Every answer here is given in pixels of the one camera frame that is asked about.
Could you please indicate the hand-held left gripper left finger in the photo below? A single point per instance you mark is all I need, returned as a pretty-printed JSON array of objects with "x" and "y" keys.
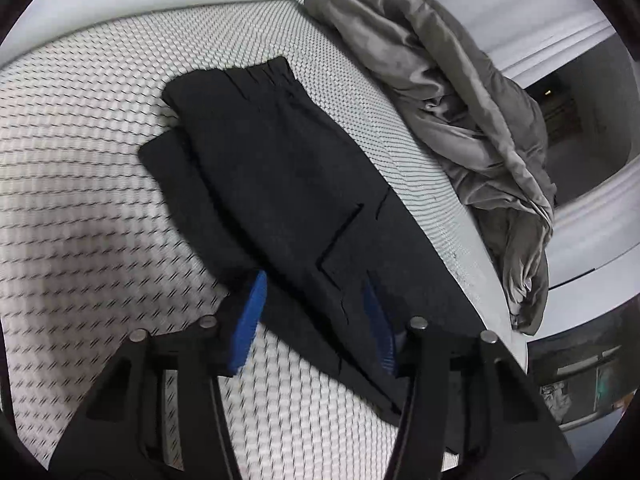
[{"x": 247, "y": 320}]

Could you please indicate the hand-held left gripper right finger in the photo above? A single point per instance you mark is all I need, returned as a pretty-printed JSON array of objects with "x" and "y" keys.
[{"x": 378, "y": 322}]

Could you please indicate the dark glass cabinet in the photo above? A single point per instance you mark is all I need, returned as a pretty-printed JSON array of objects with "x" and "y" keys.
[{"x": 580, "y": 370}]

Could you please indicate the white moulded cabinet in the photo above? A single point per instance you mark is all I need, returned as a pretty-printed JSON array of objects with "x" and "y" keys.
[{"x": 550, "y": 20}]

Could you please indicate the black pants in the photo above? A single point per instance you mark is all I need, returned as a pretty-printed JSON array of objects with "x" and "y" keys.
[{"x": 280, "y": 160}]

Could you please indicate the grey blanket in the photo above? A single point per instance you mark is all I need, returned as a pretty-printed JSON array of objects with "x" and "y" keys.
[{"x": 425, "y": 85}]

